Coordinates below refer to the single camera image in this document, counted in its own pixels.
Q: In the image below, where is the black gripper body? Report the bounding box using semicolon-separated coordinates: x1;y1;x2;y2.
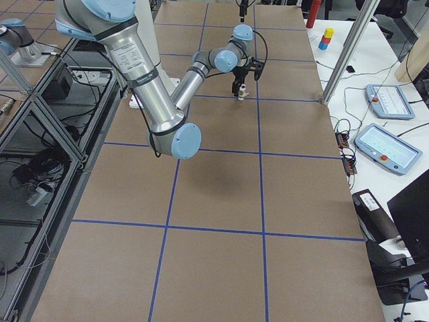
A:
232;65;251;83
238;0;250;7

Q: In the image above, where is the white brass PPR valve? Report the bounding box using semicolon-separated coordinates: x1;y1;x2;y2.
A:
237;84;249;101

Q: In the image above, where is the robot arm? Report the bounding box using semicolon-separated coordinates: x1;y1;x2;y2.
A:
54;1;254;159

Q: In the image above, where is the red cylinder bottle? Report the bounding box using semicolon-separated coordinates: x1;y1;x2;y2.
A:
306;0;322;29

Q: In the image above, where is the blue toy block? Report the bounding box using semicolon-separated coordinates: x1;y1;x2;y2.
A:
318;42;328;50

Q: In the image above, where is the yellow toy block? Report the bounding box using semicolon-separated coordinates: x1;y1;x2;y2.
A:
323;28;334;40

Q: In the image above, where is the red toy block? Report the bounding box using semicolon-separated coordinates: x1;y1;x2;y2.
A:
320;36;331;44

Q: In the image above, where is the far teach pendant tablet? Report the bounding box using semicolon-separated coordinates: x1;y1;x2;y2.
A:
365;85;415;120

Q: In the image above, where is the teach pendant tablet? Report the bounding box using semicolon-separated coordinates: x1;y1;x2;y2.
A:
355;123;423;175
365;85;415;120

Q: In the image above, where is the near teach pendant tablet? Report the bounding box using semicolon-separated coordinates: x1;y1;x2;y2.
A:
355;123;423;175

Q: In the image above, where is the black cardboard box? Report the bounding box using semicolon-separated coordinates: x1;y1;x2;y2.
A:
352;189;400;244

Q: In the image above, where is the black computer monitor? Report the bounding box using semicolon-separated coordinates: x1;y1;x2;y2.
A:
387;170;429;262

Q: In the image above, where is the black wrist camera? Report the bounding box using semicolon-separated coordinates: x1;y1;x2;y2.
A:
249;58;265;81

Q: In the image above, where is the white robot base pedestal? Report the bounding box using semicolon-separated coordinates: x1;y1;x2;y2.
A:
135;0;179;95

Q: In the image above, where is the aluminium frame post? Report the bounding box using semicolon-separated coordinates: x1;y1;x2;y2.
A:
320;0;380;105

